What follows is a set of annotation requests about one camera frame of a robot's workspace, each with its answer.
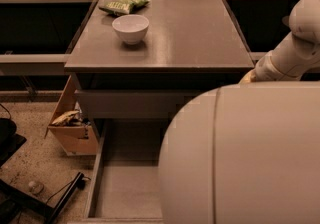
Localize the white ceramic bowl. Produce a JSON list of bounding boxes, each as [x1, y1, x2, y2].
[[112, 14, 149, 45]]

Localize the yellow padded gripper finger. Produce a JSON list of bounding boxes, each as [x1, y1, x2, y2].
[[239, 69, 256, 84]]

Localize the clear plastic bottle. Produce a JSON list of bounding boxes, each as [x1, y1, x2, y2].
[[28, 181, 44, 195]]

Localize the open grey bottom drawer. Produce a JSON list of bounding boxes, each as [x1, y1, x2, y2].
[[68, 119, 168, 224]]

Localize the grey drawer cabinet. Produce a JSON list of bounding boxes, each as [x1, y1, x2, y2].
[[65, 0, 253, 135]]

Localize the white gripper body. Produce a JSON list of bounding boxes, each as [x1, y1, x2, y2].
[[253, 51, 282, 82]]

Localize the green snack bag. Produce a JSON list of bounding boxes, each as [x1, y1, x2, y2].
[[99, 0, 149, 16]]

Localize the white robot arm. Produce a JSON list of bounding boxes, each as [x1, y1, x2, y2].
[[159, 0, 320, 224]]

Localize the wooden crate on floor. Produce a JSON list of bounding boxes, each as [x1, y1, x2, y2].
[[48, 77, 98, 156]]

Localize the closed grey middle drawer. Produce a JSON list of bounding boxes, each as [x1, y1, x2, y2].
[[75, 90, 202, 119]]

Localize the black stand leg left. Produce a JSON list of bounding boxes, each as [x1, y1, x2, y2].
[[0, 133, 86, 224]]

